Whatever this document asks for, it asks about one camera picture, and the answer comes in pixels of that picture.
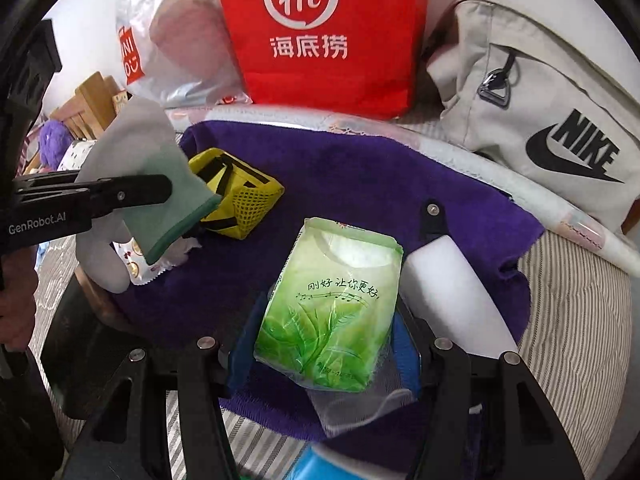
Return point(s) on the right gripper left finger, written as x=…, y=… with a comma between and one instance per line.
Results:
x=126, y=436

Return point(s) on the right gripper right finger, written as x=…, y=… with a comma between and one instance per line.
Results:
x=495, y=404

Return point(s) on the white sock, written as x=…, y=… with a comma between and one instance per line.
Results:
x=142, y=142

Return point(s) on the white sponge block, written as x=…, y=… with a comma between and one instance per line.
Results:
x=439, y=285

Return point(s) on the clear foam net sleeve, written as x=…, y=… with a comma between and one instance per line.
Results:
x=339, y=411

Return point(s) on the green tissue pack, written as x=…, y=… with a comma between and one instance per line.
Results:
x=330, y=311

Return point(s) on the yellow black pouch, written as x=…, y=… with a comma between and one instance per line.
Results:
x=246, y=193

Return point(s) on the person's left hand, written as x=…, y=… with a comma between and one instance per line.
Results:
x=17, y=302

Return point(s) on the white spotted pillow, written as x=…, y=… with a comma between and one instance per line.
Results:
x=75, y=155

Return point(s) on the purple plush toy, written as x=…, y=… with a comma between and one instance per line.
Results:
x=54, y=141

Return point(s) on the small snack packet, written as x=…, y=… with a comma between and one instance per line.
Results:
x=141, y=272

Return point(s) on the wooden headboard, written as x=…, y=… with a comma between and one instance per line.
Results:
x=91, y=109

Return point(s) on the blue white carton box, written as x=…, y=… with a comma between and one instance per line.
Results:
x=319, y=463

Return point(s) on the white Miniso plastic bag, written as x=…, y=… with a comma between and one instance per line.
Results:
x=178, y=53

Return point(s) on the rolled patterned mat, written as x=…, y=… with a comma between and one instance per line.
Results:
x=552, y=211

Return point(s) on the purple towel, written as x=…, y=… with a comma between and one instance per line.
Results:
x=371, y=182

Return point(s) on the grey Nike bag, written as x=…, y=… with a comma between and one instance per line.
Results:
x=516, y=90

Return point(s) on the red Haidilao paper bag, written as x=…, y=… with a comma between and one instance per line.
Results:
x=357, y=57

